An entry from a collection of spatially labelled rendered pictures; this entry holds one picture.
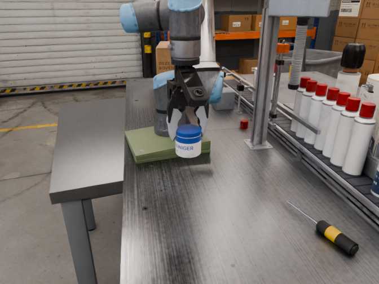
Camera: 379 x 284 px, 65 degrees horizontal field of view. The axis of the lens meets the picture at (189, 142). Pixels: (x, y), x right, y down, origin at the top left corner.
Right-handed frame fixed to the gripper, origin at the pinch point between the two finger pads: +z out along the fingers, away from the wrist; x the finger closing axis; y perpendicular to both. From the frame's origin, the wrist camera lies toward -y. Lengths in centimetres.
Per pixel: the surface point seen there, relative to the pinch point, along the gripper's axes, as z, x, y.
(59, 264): 100, 52, 71
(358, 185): 12.1, -41.2, -20.2
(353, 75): -6, -77, 22
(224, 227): 17.0, -2.8, -18.1
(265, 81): -7.9, -34.4, 18.5
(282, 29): 7, -309, 395
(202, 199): 17.0, -2.0, -5.7
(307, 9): -30.5, -38.7, 7.8
